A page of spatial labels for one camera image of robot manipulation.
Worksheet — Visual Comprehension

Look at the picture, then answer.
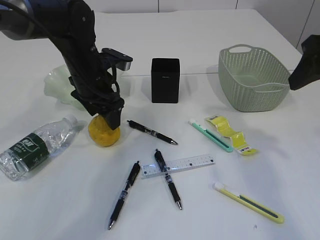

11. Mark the green woven plastic basket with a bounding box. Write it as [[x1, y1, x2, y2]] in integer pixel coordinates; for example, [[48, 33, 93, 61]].
[[218, 44, 290, 113]]

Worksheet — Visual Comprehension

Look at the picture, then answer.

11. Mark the black pen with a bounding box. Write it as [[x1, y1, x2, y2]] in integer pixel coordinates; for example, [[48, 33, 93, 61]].
[[127, 120, 178, 146], [107, 161, 141, 230]]

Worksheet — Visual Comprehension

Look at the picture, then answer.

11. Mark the black pen lower left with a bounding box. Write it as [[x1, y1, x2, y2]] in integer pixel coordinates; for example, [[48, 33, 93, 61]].
[[107, 161, 141, 230]]

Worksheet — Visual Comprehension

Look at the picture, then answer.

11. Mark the green wavy glass plate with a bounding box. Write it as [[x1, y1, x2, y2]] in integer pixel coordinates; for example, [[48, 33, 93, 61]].
[[43, 64, 86, 111]]

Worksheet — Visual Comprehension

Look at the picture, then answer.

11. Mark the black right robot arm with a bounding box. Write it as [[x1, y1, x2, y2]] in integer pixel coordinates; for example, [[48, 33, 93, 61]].
[[288, 34, 320, 91]]

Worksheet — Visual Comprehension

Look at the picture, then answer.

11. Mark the black pen across ruler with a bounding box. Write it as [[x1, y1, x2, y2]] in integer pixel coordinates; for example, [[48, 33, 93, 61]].
[[154, 149, 183, 211]]

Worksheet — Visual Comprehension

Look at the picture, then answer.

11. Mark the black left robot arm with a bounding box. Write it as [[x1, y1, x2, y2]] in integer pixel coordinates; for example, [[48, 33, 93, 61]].
[[0, 0, 133, 130]]

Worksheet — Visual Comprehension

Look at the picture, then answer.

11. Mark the yellow utility knife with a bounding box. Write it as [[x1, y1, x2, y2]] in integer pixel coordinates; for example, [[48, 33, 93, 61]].
[[213, 182, 285, 224]]

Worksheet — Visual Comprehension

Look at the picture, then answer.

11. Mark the clear plastic ruler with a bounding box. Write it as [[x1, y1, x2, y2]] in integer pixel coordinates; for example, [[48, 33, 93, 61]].
[[141, 154, 216, 179]]

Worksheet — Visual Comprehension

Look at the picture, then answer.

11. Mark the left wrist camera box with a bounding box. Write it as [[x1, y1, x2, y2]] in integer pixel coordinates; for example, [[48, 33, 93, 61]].
[[99, 48, 133, 72]]

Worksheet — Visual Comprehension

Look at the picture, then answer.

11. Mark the black pen upper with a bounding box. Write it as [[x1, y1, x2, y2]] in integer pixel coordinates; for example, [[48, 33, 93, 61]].
[[127, 120, 178, 146]]

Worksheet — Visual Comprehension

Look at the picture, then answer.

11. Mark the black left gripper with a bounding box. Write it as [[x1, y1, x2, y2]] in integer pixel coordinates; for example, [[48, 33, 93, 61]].
[[61, 47, 125, 130]]

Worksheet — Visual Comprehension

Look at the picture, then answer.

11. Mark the teal utility knife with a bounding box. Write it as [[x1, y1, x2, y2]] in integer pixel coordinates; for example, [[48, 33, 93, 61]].
[[188, 119, 233, 153]]

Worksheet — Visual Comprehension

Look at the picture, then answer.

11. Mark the black square pen holder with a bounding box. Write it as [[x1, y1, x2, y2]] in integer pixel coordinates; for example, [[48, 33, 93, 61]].
[[151, 58, 180, 104]]

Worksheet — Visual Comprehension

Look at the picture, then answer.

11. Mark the yellow pear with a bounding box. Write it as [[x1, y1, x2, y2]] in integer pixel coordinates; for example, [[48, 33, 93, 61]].
[[88, 114, 121, 147]]

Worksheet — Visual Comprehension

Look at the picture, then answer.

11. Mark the clear water bottle green label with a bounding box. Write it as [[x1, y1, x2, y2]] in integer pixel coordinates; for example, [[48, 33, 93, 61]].
[[0, 114, 80, 181]]

